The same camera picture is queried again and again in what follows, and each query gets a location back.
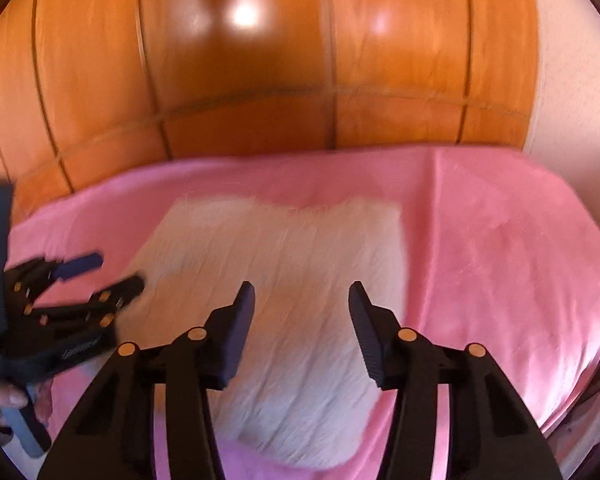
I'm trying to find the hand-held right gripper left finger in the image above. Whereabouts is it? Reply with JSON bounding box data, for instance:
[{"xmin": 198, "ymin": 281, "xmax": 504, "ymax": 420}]
[{"xmin": 37, "ymin": 281, "xmax": 257, "ymax": 480}]

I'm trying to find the person's left hand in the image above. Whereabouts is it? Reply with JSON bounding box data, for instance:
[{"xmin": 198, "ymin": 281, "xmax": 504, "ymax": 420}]
[{"xmin": 0, "ymin": 379, "xmax": 56, "ymax": 432}]

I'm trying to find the pink bed sheet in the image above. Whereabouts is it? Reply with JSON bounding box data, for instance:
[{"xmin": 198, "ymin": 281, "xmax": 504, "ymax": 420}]
[{"xmin": 5, "ymin": 146, "xmax": 600, "ymax": 480}]

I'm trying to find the white knit garment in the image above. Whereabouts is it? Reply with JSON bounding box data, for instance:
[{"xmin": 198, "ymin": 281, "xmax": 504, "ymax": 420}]
[{"xmin": 115, "ymin": 197, "xmax": 411, "ymax": 471}]

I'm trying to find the wooden wardrobe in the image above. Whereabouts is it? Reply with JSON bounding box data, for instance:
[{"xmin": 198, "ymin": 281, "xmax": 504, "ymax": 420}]
[{"xmin": 0, "ymin": 0, "xmax": 541, "ymax": 211}]

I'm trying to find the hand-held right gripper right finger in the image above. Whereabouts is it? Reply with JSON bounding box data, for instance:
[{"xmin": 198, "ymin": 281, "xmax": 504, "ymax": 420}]
[{"xmin": 348, "ymin": 281, "xmax": 563, "ymax": 480}]

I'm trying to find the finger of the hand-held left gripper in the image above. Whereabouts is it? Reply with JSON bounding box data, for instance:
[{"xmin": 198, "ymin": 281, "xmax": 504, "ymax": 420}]
[
  {"xmin": 25, "ymin": 274, "xmax": 146, "ymax": 334},
  {"xmin": 7, "ymin": 252, "xmax": 105, "ymax": 307}
]

